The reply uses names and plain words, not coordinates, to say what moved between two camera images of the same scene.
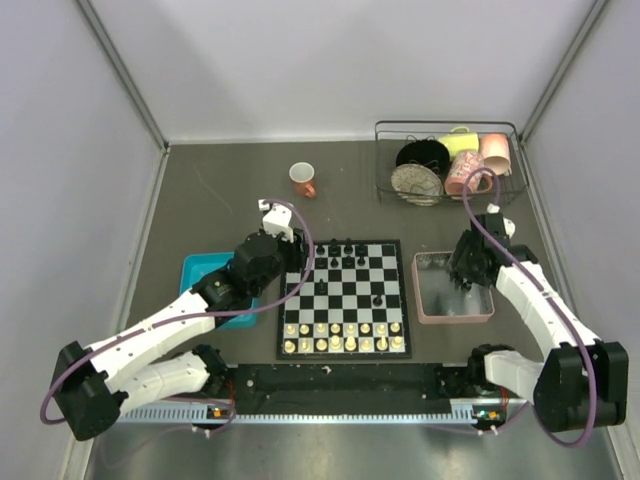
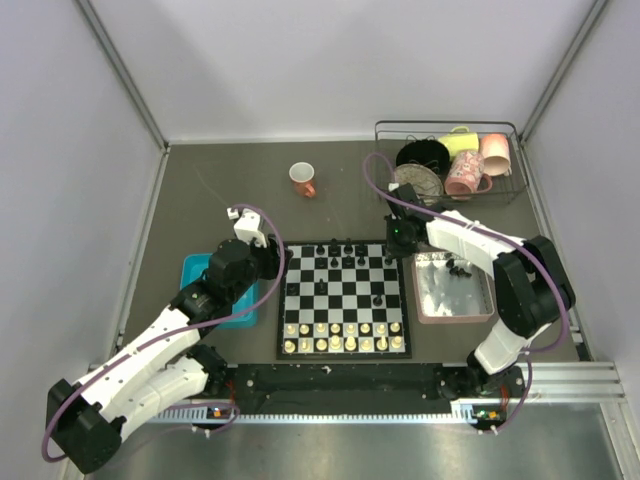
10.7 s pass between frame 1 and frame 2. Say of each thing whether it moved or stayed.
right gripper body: moved
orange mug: stayed
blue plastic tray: stayed
